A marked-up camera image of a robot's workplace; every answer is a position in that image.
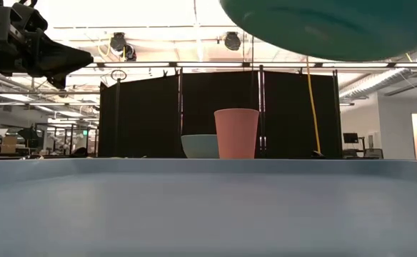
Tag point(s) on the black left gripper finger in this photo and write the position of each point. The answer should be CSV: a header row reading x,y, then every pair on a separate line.
x,y
60,81
62,59

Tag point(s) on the light blue bowl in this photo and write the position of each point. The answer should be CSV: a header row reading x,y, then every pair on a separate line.
x,y
199,146

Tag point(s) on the pink plastic cup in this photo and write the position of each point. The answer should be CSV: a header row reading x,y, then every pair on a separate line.
x,y
236,135

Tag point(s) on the green round plate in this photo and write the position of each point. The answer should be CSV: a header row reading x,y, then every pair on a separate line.
x,y
330,28

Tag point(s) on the black ceiling spotlight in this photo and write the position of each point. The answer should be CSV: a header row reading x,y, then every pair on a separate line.
x,y
232,41
118,41

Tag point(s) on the black folding partition screen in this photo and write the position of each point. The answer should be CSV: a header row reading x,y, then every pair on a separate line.
x,y
148,118

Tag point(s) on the long horizontal light bar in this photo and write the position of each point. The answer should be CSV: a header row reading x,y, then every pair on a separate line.
x,y
208,64

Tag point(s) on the black computer monitor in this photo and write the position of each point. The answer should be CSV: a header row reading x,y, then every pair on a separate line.
x,y
350,137

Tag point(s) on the grey office chair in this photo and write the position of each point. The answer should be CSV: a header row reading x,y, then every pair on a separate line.
x,y
373,153

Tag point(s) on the silver ventilation duct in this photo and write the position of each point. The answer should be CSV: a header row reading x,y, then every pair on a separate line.
x,y
380,80

